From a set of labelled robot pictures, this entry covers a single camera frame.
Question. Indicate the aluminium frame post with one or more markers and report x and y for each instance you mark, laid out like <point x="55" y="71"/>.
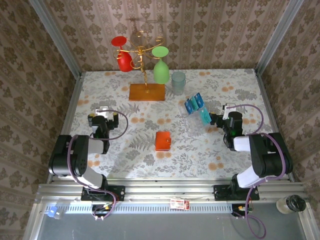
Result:
<point x="275" y="37"/>
<point x="56" y="37"/>

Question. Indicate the floral print tablecloth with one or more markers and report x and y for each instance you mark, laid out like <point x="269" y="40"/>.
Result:
<point x="212" y="82"/>

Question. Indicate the clear teal plastic cup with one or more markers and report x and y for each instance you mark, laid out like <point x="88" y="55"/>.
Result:
<point x="178" y="85"/>

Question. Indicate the red wine glass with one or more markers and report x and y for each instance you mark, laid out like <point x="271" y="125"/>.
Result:
<point x="124" y="61"/>

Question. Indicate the green wine glass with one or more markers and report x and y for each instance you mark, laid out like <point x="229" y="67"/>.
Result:
<point x="160" y="72"/>

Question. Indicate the grey metal base panel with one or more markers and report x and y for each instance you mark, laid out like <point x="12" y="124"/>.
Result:
<point x="162" y="227"/>

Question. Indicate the blue white connector plug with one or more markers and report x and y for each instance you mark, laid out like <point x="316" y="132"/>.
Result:
<point x="52" y="212"/>

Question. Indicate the teal VIP card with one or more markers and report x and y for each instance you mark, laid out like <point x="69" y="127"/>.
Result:
<point x="194" y="105"/>
<point x="205" y="117"/>

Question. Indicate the blue VIP card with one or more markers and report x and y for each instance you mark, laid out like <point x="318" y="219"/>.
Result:
<point x="188" y="107"/>
<point x="199" y="100"/>

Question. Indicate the black power connector block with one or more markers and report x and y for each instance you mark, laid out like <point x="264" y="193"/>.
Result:
<point x="237" y="210"/>
<point x="100" y="210"/>

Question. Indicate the clear jar black lid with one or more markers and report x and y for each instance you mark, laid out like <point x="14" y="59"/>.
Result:
<point x="295" y="203"/>

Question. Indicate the aluminium table side rail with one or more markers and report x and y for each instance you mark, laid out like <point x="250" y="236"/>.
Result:
<point x="70" y="112"/>
<point x="272" y="112"/>

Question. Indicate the orange card holder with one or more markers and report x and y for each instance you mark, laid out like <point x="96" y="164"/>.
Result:
<point x="161" y="142"/>

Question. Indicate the clear acrylic card stand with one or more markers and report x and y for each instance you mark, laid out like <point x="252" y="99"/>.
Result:
<point x="197" y="122"/>

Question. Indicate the red white sticker label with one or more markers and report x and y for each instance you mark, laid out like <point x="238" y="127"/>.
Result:
<point x="178" y="204"/>

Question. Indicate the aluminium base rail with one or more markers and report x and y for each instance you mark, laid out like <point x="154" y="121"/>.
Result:
<point x="162" y="191"/>

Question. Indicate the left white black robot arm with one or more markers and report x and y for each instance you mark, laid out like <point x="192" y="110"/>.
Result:
<point x="97" y="146"/>

